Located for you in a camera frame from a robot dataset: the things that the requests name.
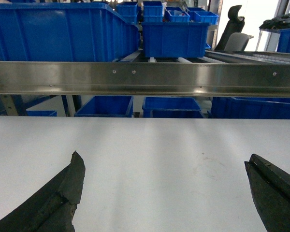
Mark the steel shelf front rail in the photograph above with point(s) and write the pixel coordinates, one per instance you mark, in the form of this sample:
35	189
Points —
144	78

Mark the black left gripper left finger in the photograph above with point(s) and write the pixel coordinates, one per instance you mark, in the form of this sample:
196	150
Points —
52	207

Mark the medium blue plastic bin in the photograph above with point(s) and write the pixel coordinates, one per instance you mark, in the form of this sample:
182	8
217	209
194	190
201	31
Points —
174	39

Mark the small blue bin lower middle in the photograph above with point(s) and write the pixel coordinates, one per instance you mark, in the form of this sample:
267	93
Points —
171	107

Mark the small blue bin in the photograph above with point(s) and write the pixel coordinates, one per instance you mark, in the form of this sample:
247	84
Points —
171	107
107	106

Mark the blue bin lower right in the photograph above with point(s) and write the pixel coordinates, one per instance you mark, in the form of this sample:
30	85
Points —
250	108

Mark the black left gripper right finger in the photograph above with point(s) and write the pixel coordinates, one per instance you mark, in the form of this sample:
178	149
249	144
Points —
270	190

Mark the black office chair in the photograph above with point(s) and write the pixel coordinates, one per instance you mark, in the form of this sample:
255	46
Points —
232	38

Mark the small blue bin lower left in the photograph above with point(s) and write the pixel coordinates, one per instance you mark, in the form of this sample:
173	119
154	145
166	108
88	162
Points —
107	106

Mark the large blue plastic bin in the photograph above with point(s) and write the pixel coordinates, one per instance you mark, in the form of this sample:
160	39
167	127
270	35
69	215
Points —
73	32

